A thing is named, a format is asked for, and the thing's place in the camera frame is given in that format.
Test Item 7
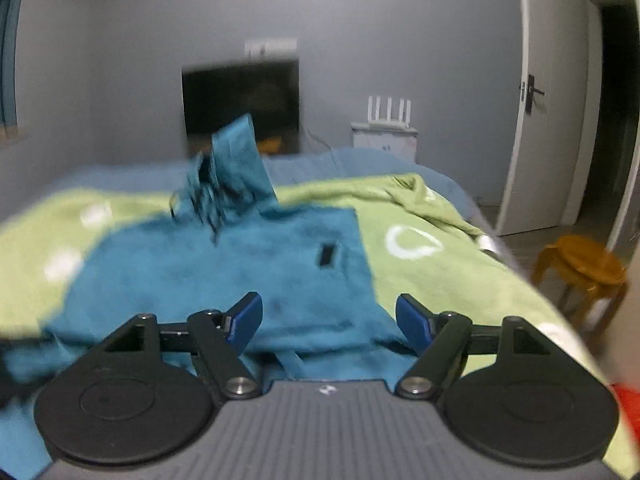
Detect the teal hooded jacket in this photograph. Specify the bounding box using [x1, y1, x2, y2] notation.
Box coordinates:
[0, 112, 419, 480]

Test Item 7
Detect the teal curtain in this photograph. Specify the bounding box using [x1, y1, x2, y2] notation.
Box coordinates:
[0, 0, 22, 141]

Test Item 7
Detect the black door handle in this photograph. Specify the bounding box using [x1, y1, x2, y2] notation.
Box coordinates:
[518, 74, 546, 115]

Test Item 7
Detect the black flat monitor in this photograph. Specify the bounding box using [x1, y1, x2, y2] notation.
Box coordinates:
[181, 58, 300, 156]

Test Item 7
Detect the orange wooden desk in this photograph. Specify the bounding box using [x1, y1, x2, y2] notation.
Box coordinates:
[256, 136, 299, 156]

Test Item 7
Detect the white wifi router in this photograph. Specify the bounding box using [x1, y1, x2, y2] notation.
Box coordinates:
[367, 96, 412, 130]

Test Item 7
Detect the light green fleece blanket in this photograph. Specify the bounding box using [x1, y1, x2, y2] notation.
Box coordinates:
[1, 174, 630, 479]

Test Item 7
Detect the white bedside cabinet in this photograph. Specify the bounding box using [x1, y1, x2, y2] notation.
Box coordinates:
[352, 122, 418, 162]

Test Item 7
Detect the white door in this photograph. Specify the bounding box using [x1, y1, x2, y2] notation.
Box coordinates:
[496, 0, 602, 235]

